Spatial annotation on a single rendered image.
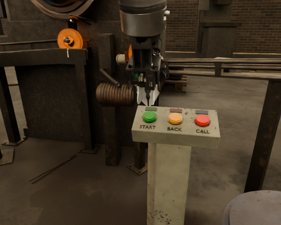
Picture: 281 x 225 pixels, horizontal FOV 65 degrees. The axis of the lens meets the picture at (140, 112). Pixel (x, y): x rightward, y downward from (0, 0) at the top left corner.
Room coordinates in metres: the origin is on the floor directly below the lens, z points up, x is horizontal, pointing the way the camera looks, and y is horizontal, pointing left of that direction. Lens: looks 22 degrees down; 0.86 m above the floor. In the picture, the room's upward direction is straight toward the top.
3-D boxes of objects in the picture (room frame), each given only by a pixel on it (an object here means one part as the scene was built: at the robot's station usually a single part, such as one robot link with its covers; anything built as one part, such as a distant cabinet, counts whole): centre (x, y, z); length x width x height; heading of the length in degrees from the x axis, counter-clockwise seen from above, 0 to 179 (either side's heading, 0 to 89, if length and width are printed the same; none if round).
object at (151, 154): (0.74, -0.09, 0.26); 0.12 x 0.12 x 0.52
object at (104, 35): (1.39, 0.21, 0.68); 0.11 x 0.08 x 0.24; 170
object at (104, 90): (1.23, 0.14, 0.27); 0.22 x 0.13 x 0.53; 80
